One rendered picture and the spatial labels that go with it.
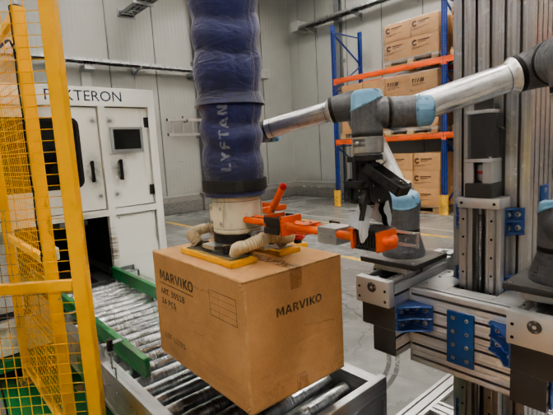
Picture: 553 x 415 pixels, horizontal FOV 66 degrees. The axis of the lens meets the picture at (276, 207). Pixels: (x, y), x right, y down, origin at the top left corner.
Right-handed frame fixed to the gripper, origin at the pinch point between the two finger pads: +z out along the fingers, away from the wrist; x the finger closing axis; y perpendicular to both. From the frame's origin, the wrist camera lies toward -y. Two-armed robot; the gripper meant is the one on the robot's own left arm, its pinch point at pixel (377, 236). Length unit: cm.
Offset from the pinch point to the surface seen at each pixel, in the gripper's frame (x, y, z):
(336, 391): -24, 38, 67
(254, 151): -2, 51, -22
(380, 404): -32, 25, 70
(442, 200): -685, 363, 89
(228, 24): 5, 50, -62
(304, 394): -15, 46, 68
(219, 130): 9, 54, -30
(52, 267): 44, 147, 24
